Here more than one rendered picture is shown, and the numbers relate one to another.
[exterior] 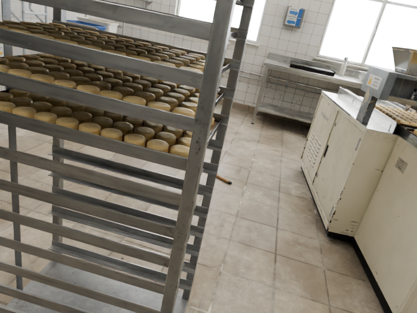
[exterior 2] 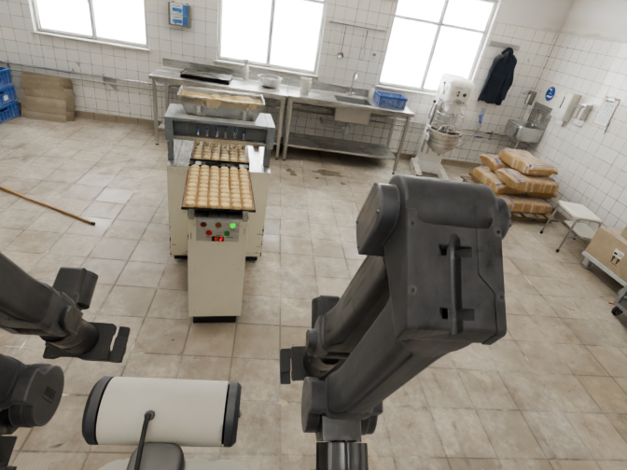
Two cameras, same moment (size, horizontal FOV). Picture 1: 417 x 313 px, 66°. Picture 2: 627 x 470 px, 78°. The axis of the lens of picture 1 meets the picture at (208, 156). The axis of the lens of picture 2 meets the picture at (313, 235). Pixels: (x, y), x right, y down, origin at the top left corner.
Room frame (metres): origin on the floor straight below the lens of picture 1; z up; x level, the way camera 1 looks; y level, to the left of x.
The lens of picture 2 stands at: (-0.72, -1.16, 1.97)
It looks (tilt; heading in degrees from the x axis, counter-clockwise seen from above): 31 degrees down; 342
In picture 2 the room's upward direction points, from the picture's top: 11 degrees clockwise
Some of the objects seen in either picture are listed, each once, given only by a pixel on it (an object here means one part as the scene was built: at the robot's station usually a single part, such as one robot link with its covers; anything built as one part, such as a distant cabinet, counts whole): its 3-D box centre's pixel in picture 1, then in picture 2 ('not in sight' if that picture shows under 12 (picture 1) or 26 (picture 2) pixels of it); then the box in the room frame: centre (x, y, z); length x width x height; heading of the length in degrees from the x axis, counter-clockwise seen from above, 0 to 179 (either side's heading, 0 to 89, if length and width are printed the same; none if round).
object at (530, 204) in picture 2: not in sight; (521, 200); (3.00, -5.10, 0.19); 0.72 x 0.42 x 0.15; 85
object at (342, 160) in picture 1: (364, 163); (218, 185); (2.56, -1.28, 0.42); 1.28 x 0.72 x 0.84; 178
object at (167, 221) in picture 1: (124, 211); not in sight; (1.07, 0.28, 0.51); 0.64 x 0.03 x 0.03; 84
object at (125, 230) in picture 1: (122, 230); not in sight; (1.07, 0.28, 0.42); 0.64 x 0.03 x 0.03; 84
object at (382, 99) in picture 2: not in sight; (389, 100); (4.44, -3.62, 0.95); 0.40 x 0.30 x 0.14; 84
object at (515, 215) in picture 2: not in sight; (504, 199); (3.30, -5.12, 0.06); 1.20 x 0.80 x 0.11; 173
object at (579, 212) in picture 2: not in sight; (575, 228); (2.26, -5.23, 0.23); 0.45 x 0.45 x 0.46; 73
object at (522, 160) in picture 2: not in sight; (525, 162); (3.25, -5.13, 0.62); 0.72 x 0.42 x 0.17; 177
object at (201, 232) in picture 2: not in sight; (217, 229); (1.22, -1.24, 0.77); 0.24 x 0.04 x 0.14; 88
